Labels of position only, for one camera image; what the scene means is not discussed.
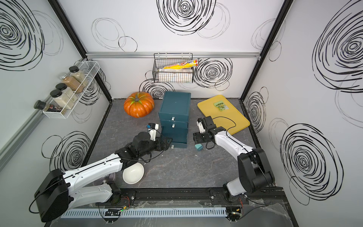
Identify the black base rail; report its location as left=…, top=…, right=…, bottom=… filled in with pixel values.
left=101, top=187, right=287, bottom=207

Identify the brown spice jar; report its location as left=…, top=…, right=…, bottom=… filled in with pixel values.
left=58, top=73, right=84, bottom=94

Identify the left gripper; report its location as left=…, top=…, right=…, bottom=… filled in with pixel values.
left=138, top=136, right=173, bottom=159

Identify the white spice jar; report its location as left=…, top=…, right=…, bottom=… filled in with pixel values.
left=50, top=89, right=74, bottom=110
left=55, top=83, right=77, bottom=103

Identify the black wire basket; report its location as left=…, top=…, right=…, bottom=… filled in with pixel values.
left=152, top=53, right=195, bottom=83

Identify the white spice jar middle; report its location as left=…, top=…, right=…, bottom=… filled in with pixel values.
left=55, top=83, right=77, bottom=103

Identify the yellow tube package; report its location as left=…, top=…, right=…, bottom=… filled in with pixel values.
left=163, top=59, right=199, bottom=70

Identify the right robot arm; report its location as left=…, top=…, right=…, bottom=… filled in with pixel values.
left=193, top=127, right=275, bottom=196

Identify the teal drawer cabinet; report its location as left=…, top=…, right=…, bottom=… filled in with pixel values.
left=158, top=91, right=191, bottom=148

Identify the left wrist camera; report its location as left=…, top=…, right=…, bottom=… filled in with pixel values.
left=147, top=123, right=159, bottom=141

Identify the white spice jar near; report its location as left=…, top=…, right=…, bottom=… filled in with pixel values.
left=50, top=89, right=74, bottom=110

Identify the dark spice jar lying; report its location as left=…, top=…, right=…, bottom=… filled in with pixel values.
left=34, top=100, right=62, bottom=113

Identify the orange pumpkin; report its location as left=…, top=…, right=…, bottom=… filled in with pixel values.
left=123, top=92, right=155, bottom=118

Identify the yellow cutting board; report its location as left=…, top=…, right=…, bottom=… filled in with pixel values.
left=197, top=95, right=250, bottom=135

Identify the grey slotted cable duct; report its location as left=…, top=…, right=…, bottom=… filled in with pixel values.
left=61, top=207, right=227, bottom=218

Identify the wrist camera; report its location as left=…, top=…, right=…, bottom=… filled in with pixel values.
left=147, top=123, right=159, bottom=141
left=197, top=116, right=216, bottom=133

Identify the teal plug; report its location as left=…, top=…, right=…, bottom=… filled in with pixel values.
left=194, top=143, right=203, bottom=151

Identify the spice jar far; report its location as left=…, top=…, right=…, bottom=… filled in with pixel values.
left=69, top=66, right=88, bottom=87

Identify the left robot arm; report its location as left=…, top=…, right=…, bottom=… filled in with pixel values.
left=33, top=130, right=173, bottom=223

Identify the white bowl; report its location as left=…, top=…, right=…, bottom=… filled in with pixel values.
left=123, top=163, right=145, bottom=184

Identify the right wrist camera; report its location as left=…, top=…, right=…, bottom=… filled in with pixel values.
left=197, top=116, right=216, bottom=133

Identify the clear acrylic spice shelf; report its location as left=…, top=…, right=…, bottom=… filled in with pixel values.
left=40, top=61, right=103, bottom=123

